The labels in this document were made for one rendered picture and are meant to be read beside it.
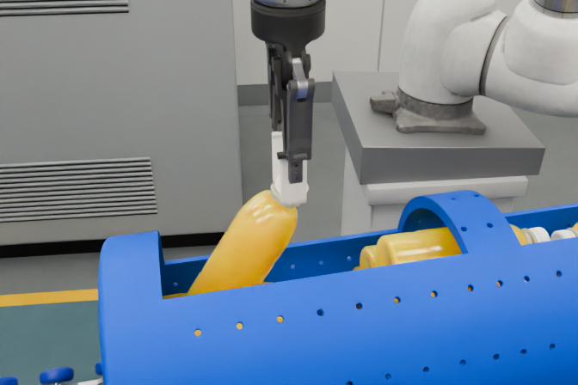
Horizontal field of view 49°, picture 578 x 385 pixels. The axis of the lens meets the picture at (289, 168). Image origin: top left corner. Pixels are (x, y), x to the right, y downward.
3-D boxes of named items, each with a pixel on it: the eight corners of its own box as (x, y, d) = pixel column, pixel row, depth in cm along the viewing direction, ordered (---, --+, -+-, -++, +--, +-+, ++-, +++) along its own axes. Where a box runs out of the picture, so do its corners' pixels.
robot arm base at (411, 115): (362, 93, 138) (365, 69, 135) (460, 95, 140) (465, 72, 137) (377, 132, 123) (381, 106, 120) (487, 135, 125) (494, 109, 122)
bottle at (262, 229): (243, 326, 82) (320, 218, 75) (198, 324, 77) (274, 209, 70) (224, 287, 86) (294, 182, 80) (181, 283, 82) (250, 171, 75)
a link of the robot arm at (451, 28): (415, 66, 138) (433, -36, 127) (496, 89, 130) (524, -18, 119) (383, 89, 126) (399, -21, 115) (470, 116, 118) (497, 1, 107)
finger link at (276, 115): (269, 52, 65) (267, 45, 66) (267, 133, 73) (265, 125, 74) (305, 49, 66) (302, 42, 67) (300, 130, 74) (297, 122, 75)
